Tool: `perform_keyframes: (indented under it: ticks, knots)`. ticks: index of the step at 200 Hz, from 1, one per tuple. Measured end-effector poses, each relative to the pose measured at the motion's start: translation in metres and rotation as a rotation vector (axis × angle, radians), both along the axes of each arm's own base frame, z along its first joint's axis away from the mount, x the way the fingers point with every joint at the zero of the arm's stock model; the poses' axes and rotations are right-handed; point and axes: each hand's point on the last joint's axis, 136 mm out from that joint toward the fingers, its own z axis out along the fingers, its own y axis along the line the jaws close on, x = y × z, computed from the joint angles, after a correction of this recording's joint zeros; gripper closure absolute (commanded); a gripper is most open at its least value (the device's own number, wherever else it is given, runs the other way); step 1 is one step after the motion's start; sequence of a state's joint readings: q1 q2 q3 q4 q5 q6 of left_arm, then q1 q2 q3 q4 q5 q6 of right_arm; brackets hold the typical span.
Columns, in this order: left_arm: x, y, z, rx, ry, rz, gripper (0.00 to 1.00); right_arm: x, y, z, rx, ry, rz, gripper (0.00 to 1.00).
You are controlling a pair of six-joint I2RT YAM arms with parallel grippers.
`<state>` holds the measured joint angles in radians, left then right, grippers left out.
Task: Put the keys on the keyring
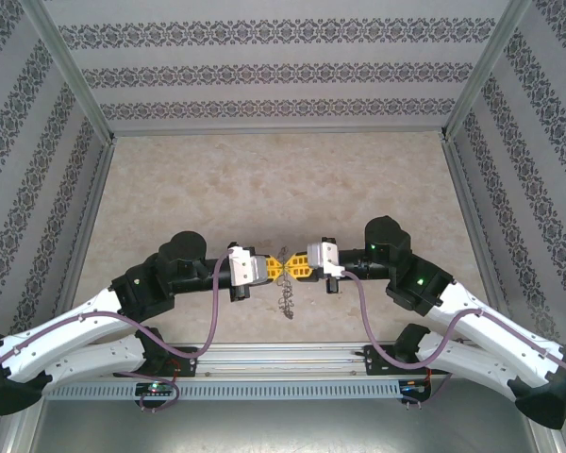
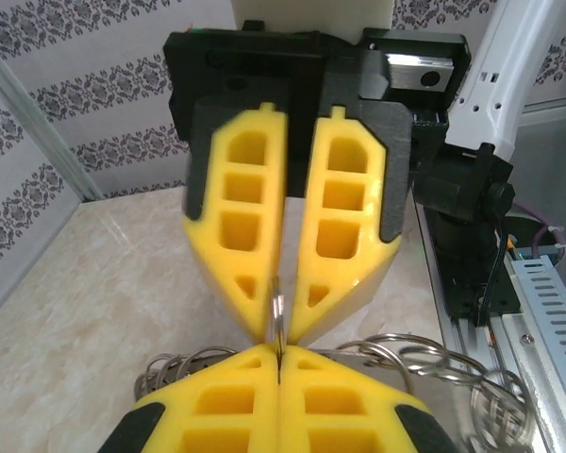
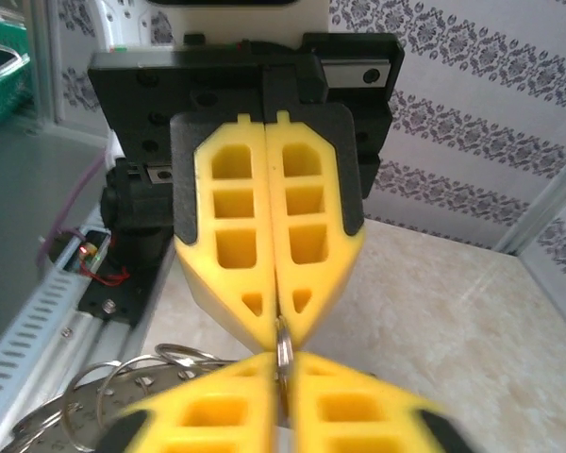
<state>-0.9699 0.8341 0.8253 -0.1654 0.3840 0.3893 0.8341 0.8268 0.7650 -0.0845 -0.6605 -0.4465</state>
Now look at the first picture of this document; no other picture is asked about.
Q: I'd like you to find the small metal spring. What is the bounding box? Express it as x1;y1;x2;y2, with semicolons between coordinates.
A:
275;244;299;323

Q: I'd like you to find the left black usb hub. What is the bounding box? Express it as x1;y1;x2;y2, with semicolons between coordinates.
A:
135;381;178;398

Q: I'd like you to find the grey metal sheet shelf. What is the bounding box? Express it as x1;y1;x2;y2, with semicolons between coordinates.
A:
8;398;563;453

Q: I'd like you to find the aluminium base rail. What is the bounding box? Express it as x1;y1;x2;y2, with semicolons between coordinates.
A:
169;343;398;378

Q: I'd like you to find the aluminium frame side rail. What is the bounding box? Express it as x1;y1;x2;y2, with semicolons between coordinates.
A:
50;136;119;331
439;135;518;342

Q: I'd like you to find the grey slotted cable duct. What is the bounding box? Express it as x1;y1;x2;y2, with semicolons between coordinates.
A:
41;378;436;403

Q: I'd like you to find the aluminium frame crossbar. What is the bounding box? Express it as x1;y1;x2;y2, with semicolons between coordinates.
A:
107;123;450;139

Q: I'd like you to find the aluminium frame post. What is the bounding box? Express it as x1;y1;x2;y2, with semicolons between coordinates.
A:
441;0;533;142
17;0;117;143

